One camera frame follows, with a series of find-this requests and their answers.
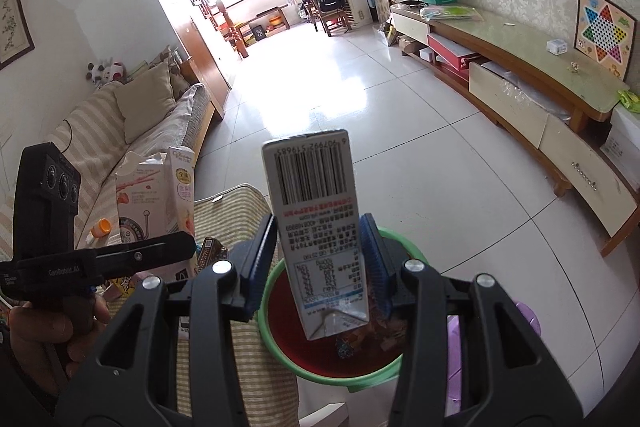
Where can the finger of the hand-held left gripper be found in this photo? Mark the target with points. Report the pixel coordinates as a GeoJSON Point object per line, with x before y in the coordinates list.
{"type": "Point", "coordinates": [150, 252]}

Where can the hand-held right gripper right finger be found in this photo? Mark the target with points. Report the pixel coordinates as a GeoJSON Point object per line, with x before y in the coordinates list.
{"type": "Point", "coordinates": [374, 262]}

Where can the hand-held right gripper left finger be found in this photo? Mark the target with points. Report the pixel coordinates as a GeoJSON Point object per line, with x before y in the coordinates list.
{"type": "Point", "coordinates": [262, 257]}

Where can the pink carton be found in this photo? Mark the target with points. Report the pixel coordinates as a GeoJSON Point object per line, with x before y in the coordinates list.
{"type": "Point", "coordinates": [150, 187]}

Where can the white milk carton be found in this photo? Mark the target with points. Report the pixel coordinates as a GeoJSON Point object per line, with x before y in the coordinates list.
{"type": "Point", "coordinates": [315, 207]}

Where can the green and red bin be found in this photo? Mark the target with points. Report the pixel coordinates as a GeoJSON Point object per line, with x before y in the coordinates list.
{"type": "Point", "coordinates": [330, 359]}

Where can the person's left hand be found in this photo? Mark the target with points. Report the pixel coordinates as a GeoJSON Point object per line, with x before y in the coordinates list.
{"type": "Point", "coordinates": [42, 332]}

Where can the yellow drink carton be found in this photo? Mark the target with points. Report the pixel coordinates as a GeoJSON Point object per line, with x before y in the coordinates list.
{"type": "Point", "coordinates": [122, 287]}

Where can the small dark packet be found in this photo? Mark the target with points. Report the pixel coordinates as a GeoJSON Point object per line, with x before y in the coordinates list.
{"type": "Point", "coordinates": [212, 252]}

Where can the orange bottle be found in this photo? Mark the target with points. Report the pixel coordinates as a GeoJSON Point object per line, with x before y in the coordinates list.
{"type": "Point", "coordinates": [101, 228]}

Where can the pile of crumpled wrappers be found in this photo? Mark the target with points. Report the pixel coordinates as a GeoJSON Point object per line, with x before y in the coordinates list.
{"type": "Point", "coordinates": [380, 334]}

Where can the sofa with striped cover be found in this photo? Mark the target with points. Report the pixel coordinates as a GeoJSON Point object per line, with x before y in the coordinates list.
{"type": "Point", "coordinates": [100, 132]}

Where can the purple plastic stool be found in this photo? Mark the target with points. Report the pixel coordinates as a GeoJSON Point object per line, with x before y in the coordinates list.
{"type": "Point", "coordinates": [462, 357]}

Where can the beige pillow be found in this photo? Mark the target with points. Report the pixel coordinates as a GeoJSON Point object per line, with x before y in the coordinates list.
{"type": "Point", "coordinates": [147, 102]}

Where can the black and white plush cow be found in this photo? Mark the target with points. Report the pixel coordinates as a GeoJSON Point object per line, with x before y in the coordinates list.
{"type": "Point", "coordinates": [97, 74]}

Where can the pink plush toy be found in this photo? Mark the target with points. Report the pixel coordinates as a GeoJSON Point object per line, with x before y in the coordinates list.
{"type": "Point", "coordinates": [117, 69]}

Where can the patterned pillow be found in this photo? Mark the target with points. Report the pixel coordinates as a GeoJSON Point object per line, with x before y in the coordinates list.
{"type": "Point", "coordinates": [179, 79]}

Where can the framed picture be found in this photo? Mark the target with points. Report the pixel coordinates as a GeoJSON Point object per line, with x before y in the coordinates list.
{"type": "Point", "coordinates": [12, 27]}

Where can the wooden television cabinet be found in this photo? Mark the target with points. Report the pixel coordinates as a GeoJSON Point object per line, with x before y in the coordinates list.
{"type": "Point", "coordinates": [515, 97]}

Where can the red box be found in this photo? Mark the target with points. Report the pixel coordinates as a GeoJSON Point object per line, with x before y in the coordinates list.
{"type": "Point", "coordinates": [450, 52]}

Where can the wooden chairs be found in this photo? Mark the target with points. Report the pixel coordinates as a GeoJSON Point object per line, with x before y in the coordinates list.
{"type": "Point", "coordinates": [330, 19]}

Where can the green plastic bag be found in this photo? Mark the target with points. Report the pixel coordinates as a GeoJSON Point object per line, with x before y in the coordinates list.
{"type": "Point", "coordinates": [447, 12]}

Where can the white cardboard box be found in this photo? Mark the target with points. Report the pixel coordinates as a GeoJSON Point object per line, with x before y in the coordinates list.
{"type": "Point", "coordinates": [625, 142]}

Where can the small white box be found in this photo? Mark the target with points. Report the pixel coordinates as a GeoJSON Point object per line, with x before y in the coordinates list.
{"type": "Point", "coordinates": [556, 47]}

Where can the green toy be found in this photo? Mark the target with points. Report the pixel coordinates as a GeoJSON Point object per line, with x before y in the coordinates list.
{"type": "Point", "coordinates": [629, 101]}

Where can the star checkers board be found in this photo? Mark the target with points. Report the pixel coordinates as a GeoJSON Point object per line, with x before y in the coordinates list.
{"type": "Point", "coordinates": [602, 32]}

